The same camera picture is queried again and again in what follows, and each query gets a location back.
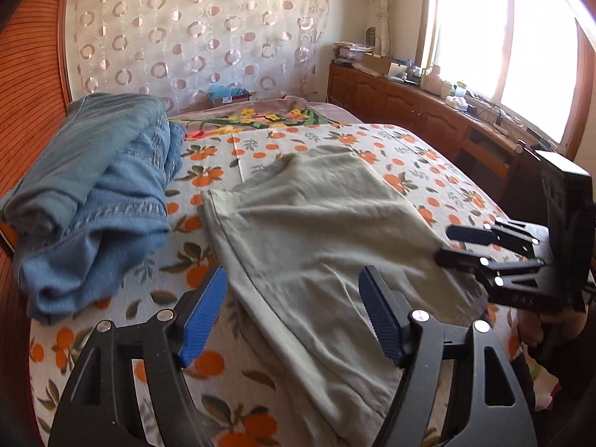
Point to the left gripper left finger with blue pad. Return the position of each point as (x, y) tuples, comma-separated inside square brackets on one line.
[(99, 407)]

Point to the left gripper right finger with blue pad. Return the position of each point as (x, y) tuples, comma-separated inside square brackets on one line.
[(486, 406)]

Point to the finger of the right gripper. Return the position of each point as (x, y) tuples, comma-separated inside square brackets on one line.
[(481, 266), (523, 238)]

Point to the grey green pants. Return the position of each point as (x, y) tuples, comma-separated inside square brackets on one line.
[(293, 240)]

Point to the person right hand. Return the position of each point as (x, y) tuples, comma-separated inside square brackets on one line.
[(531, 325)]

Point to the long wooden sideboard cabinet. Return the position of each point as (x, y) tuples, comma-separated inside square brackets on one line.
[(475, 146)]

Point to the orange print bed sheet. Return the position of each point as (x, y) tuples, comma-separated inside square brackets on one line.
[(241, 397)]

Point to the folded blue jeans stack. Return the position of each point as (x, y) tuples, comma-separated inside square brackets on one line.
[(93, 204)]

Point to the white plastic jug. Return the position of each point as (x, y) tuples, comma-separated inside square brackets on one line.
[(431, 81)]

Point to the cardboard box on cabinet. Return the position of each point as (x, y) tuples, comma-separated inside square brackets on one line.
[(383, 65)]

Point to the stack of papers on cabinet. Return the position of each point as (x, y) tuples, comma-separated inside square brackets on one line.
[(349, 51)]

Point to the floral yellow blanket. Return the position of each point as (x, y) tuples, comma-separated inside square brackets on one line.
[(201, 125)]

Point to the blue item on box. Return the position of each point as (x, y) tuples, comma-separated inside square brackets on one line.
[(221, 95)]

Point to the wooden slatted headboard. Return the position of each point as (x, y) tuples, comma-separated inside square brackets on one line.
[(35, 92)]

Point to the circle pattern sheer curtain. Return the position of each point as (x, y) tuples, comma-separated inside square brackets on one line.
[(180, 50)]

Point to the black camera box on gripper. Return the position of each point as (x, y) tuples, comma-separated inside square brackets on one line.
[(571, 216)]

